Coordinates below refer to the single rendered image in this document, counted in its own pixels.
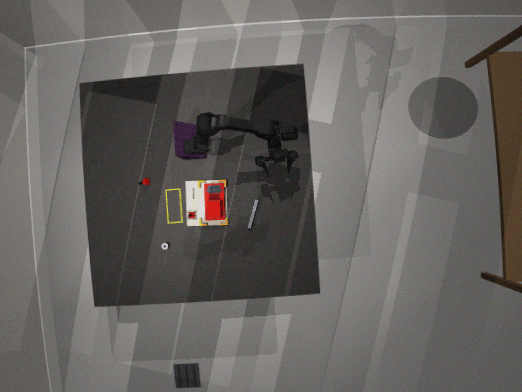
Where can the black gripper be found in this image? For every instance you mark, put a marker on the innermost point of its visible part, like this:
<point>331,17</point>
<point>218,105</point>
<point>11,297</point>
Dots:
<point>260,160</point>

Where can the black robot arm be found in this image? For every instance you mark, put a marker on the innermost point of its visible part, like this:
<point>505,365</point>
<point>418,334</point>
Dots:
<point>263,128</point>

